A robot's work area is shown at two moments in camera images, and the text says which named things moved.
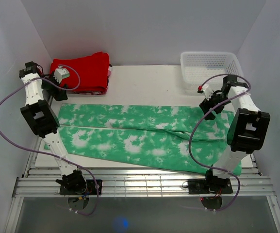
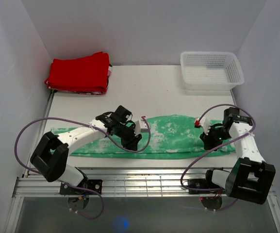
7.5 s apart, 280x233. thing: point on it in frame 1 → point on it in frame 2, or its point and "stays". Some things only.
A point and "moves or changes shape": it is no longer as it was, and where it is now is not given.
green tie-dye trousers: [178, 137] moves or changes shape
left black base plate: [90, 189] stays
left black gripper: [57, 95] → [131, 143]
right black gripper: [206, 105] → [208, 143]
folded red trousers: [89, 73] stays
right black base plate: [202, 186] stays
